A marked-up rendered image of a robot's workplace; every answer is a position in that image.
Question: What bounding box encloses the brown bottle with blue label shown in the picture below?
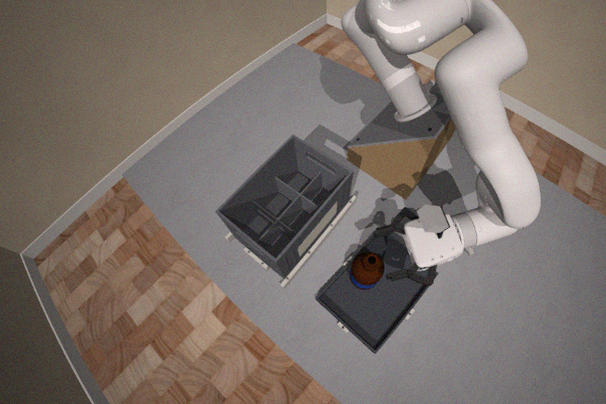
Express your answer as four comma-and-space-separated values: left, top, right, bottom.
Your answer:
349, 252, 384, 290

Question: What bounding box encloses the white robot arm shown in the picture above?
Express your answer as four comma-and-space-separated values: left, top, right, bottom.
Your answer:
341, 0, 541, 256

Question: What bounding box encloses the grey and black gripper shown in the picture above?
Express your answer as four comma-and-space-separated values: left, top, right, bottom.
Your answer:
374, 207, 464, 286

